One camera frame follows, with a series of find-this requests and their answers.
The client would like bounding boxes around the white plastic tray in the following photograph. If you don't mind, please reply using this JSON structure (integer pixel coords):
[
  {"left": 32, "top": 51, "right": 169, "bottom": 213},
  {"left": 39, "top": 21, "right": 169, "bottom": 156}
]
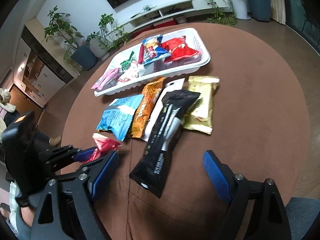
[{"left": 94, "top": 28, "right": 211, "bottom": 97}]

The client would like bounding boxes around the dark red foil packet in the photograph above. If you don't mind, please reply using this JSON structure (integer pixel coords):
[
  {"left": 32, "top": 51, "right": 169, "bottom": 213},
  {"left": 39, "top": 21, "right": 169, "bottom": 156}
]
[{"left": 82, "top": 133, "right": 121, "bottom": 163}]

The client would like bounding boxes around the right potted plant dark pot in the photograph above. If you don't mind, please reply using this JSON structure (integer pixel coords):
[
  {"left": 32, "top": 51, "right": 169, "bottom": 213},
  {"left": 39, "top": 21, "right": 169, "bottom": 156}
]
[{"left": 217, "top": 0, "right": 272, "bottom": 22}]

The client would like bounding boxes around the potted plant dark pot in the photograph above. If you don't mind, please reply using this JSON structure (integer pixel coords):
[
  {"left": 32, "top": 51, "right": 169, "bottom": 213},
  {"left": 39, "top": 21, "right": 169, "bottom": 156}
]
[
  {"left": 217, "top": 0, "right": 272, "bottom": 22},
  {"left": 43, "top": 5, "right": 99, "bottom": 71}
]

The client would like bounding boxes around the potted plant white pot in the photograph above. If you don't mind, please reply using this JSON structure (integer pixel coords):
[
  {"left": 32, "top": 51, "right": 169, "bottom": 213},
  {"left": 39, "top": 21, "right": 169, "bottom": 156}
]
[{"left": 86, "top": 13, "right": 131, "bottom": 60}]

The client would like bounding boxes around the black snack bag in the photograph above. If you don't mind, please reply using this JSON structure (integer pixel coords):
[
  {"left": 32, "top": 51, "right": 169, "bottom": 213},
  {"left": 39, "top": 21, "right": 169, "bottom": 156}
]
[{"left": 130, "top": 89, "right": 200, "bottom": 198}]

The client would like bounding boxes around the blue yellow snack bag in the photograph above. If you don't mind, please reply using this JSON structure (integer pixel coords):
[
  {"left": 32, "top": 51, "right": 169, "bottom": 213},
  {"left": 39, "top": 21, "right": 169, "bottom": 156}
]
[{"left": 138, "top": 34, "right": 171, "bottom": 65}]

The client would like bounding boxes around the orange snack bar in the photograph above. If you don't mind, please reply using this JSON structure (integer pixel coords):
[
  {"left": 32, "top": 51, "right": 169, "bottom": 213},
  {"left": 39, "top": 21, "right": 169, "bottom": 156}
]
[{"left": 129, "top": 77, "right": 165, "bottom": 139}]

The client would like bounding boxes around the white snack bar wrapper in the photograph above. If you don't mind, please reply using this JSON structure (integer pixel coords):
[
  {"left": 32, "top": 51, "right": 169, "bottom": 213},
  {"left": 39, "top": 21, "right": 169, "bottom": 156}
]
[{"left": 142, "top": 78, "right": 185, "bottom": 142}]

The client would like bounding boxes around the strawberry candy packet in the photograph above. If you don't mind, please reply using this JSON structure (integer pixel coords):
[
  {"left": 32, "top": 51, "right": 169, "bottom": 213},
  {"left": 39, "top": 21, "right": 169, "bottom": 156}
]
[{"left": 118, "top": 62, "right": 139, "bottom": 83}]

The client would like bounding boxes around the green seaweed snack packet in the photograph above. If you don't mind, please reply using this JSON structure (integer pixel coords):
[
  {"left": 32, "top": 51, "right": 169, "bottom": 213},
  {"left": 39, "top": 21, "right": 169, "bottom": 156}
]
[{"left": 120, "top": 51, "right": 137, "bottom": 74}]

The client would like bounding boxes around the red chip bag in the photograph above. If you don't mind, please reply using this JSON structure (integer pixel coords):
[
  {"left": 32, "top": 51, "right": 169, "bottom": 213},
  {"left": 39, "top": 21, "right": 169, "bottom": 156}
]
[{"left": 161, "top": 36, "right": 202, "bottom": 63}]

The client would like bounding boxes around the gold snack packet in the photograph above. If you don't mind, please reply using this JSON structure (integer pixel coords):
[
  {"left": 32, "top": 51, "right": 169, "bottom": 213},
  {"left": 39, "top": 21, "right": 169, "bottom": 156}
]
[{"left": 183, "top": 76, "right": 220, "bottom": 135}]

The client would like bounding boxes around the person in beige jacket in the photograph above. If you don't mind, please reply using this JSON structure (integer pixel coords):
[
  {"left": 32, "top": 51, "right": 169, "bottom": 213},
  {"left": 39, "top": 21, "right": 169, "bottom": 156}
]
[{"left": 1, "top": 88, "right": 16, "bottom": 137}]

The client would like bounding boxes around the white tv console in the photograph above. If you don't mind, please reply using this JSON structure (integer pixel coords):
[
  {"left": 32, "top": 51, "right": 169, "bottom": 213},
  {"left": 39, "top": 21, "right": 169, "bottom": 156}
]
[{"left": 120, "top": 0, "right": 233, "bottom": 33}]

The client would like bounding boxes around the wooden cabinet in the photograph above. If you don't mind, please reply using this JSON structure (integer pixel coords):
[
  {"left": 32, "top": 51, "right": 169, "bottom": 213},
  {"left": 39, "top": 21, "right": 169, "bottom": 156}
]
[{"left": 14, "top": 18, "right": 82, "bottom": 108}]

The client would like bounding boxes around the light blue snack bag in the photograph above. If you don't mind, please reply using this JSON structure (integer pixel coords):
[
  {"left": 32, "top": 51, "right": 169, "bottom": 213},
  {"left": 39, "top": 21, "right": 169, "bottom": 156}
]
[{"left": 97, "top": 94, "right": 144, "bottom": 141}]

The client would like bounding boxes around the pink snack packet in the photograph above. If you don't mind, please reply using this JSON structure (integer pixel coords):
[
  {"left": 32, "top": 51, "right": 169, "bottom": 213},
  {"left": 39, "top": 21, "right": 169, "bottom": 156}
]
[{"left": 91, "top": 68, "right": 120, "bottom": 90}]

